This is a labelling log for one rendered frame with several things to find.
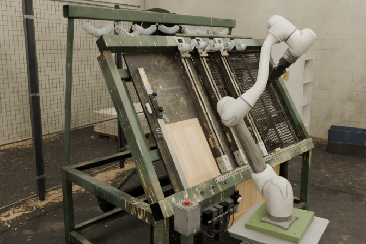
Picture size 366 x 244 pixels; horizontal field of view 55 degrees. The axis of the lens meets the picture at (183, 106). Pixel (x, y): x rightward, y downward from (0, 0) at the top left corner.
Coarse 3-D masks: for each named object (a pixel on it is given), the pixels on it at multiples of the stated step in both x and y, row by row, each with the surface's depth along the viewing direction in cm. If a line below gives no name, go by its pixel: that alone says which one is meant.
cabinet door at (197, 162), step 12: (192, 120) 277; (168, 132) 256; (180, 132) 264; (192, 132) 272; (180, 144) 259; (192, 144) 267; (204, 144) 274; (180, 156) 254; (192, 156) 262; (204, 156) 269; (192, 168) 257; (204, 168) 264; (216, 168) 272; (192, 180) 251; (204, 180) 259
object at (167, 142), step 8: (136, 72) 262; (144, 72) 262; (144, 88) 258; (152, 112) 254; (160, 120) 253; (160, 128) 251; (168, 136) 251; (168, 144) 248; (168, 152) 248; (176, 160) 247; (176, 168) 244; (176, 176) 245; (184, 176) 245; (184, 184) 243
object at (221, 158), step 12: (192, 48) 286; (180, 60) 293; (192, 84) 287; (192, 96) 288; (204, 108) 286; (204, 120) 282; (216, 132) 281; (216, 144) 276; (216, 156) 278; (228, 168) 272
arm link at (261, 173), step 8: (232, 128) 224; (240, 128) 223; (240, 136) 224; (248, 136) 225; (240, 144) 227; (248, 144) 225; (248, 152) 227; (256, 152) 228; (248, 160) 230; (256, 160) 228; (256, 168) 230; (264, 168) 231; (256, 176) 231; (264, 176) 229; (272, 176) 230; (256, 184) 233; (264, 184) 228
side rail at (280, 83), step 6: (270, 54) 397; (270, 60) 391; (270, 66) 392; (282, 84) 386; (282, 90) 385; (288, 96) 384; (288, 102) 382; (288, 108) 383; (294, 108) 381; (288, 114) 384; (294, 114) 379; (294, 120) 380; (300, 120) 379; (300, 126) 375; (294, 132) 381; (300, 132) 376; (306, 132) 376; (306, 138) 373
